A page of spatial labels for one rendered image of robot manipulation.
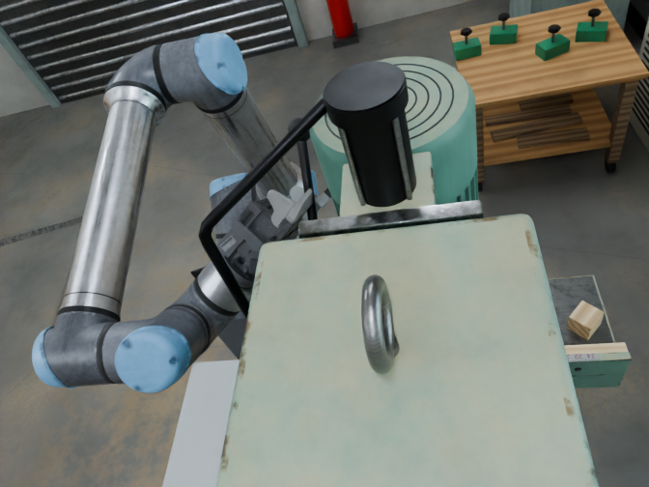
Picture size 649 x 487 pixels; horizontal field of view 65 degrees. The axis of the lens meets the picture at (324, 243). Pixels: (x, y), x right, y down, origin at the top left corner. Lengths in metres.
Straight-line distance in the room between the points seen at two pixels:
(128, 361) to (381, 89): 0.52
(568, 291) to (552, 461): 0.81
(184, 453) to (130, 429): 1.94
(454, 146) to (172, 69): 0.67
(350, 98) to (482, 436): 0.23
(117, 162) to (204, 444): 0.64
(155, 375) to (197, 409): 0.33
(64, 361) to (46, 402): 1.87
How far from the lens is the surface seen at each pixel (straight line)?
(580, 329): 1.04
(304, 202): 0.70
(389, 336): 0.33
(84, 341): 0.81
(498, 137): 2.48
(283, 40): 3.95
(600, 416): 1.98
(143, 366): 0.74
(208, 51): 1.03
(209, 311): 0.82
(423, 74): 0.58
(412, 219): 0.41
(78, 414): 2.55
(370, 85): 0.37
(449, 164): 0.52
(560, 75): 2.26
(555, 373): 0.34
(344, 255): 0.40
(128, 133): 1.00
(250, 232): 0.77
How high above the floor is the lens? 1.83
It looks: 48 degrees down
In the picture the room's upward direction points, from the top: 22 degrees counter-clockwise
